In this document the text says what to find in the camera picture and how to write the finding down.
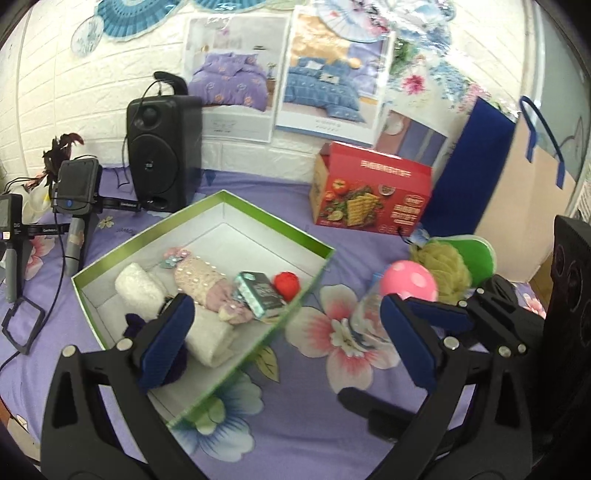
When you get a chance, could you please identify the tan paper bag blue handles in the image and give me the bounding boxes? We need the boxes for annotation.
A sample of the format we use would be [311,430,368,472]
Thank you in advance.
[473,95,578,282]

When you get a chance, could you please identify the large blue paper fan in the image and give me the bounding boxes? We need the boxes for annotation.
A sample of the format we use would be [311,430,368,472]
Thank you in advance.
[95,0,185,44]

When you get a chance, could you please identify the dark feather flower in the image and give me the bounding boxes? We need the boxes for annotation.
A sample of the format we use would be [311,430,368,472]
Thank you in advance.
[41,133,86,185]

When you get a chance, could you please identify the dark purple fluffy cloth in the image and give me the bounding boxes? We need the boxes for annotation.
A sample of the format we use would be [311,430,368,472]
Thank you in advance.
[124,313,190,384]

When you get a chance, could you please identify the green round paddle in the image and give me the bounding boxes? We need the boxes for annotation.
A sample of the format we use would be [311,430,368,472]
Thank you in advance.
[450,235,497,284]

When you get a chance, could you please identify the room interior poster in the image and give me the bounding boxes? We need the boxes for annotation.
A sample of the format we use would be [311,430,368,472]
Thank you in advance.
[376,108,451,167]

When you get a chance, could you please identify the red knitted ball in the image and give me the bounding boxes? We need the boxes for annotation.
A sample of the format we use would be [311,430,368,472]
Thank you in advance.
[272,271,301,298]

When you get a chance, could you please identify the small round floral fan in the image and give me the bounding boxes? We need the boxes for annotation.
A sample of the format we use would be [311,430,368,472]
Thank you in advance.
[69,16,105,58]

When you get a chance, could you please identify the purple bedding poster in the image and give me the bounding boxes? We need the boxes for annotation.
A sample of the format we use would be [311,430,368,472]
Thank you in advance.
[182,14,289,144]

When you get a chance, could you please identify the spare gripper device with screen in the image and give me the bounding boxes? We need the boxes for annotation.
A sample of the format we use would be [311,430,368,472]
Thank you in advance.
[51,157,146,278]

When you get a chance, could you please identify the teal paper fan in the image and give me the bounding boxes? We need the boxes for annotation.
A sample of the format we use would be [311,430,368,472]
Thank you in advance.
[191,0,296,12]

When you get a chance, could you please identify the pink lace pearl cloth roll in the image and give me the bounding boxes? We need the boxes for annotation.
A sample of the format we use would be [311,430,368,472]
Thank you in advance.
[159,247,254,326]

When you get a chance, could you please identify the black square frame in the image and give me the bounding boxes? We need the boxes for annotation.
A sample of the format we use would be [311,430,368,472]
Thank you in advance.
[0,295,47,355]

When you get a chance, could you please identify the purple floral tablecloth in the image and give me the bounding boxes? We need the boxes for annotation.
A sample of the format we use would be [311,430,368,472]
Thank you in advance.
[0,164,591,480]

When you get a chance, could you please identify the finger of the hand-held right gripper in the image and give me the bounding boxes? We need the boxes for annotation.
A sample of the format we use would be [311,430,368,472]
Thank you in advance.
[405,295,481,336]
[337,387,419,441]

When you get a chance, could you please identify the white fluffy towel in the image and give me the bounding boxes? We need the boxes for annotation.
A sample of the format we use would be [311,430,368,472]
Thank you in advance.
[115,262,234,368]

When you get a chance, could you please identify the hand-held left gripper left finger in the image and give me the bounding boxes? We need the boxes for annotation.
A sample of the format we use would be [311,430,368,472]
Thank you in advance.
[41,293,208,480]

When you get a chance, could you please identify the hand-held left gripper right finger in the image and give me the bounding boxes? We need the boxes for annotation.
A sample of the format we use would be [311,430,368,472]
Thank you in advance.
[379,293,541,480]

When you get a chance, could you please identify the black speaker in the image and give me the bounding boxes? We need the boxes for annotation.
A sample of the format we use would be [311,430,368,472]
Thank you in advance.
[126,71,204,213]

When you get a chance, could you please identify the green tissue pack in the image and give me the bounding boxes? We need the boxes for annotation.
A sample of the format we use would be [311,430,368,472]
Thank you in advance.
[234,271,287,320]

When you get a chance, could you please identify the clear jar with pink lid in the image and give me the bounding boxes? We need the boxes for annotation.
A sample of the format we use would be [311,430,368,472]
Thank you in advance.
[353,260,439,337]

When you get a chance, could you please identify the pale floral paper fan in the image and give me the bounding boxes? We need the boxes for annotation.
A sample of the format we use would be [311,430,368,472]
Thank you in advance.
[318,0,393,42]

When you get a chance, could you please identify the olive green bath pouf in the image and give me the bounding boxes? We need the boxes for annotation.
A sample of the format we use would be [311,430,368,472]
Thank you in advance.
[409,237,472,305]

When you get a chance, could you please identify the black cable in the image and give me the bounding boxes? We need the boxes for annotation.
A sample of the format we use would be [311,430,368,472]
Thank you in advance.
[0,258,65,370]

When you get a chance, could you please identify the blue bedding poster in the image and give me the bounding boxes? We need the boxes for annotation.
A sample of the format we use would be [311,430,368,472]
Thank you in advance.
[274,7,395,148]

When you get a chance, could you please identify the green cardboard box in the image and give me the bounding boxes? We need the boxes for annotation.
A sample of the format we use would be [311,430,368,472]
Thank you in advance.
[71,189,335,428]

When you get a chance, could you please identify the red cracker box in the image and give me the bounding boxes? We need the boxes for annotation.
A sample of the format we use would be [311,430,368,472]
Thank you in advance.
[309,141,433,236]

